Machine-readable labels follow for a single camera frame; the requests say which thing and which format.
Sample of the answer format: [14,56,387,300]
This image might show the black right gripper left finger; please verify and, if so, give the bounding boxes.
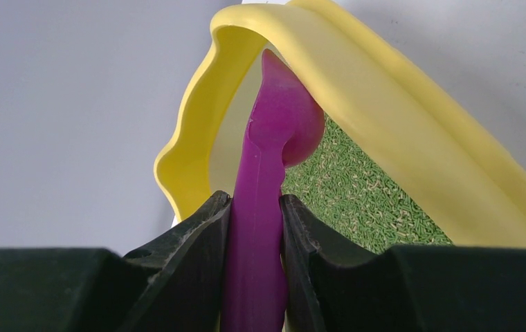
[0,191,231,331]

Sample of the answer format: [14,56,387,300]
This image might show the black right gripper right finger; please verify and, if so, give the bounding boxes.
[280,195,526,331]

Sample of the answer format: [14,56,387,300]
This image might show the yellow litter box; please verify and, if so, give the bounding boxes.
[154,1,526,248]

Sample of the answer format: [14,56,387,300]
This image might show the magenta plastic scoop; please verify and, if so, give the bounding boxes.
[220,49,325,331]

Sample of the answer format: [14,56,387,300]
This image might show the green litter granules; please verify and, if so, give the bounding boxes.
[282,117,452,253]

